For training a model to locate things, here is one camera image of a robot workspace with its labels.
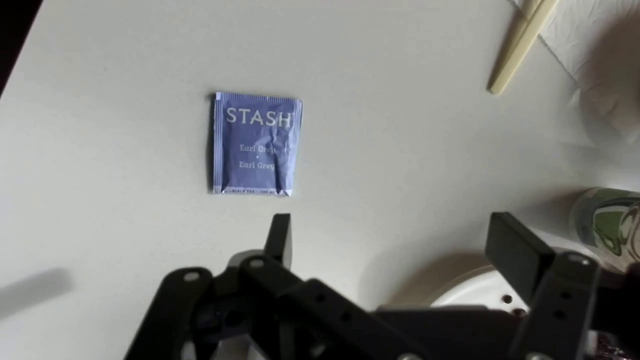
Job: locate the white plate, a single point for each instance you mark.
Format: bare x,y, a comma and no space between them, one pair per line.
480,291

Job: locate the wooden chopsticks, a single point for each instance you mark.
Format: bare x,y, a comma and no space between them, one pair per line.
520,45

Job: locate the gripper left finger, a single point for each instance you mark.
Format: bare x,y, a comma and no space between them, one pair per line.
280,300

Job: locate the paper cup with green print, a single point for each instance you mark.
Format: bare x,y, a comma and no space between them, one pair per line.
607,222

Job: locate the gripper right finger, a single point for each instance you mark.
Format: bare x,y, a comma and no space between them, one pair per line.
545,280

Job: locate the blue tea sachet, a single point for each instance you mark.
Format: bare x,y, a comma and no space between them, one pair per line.
256,144

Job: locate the white paper napkin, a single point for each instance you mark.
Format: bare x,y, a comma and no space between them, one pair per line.
590,55

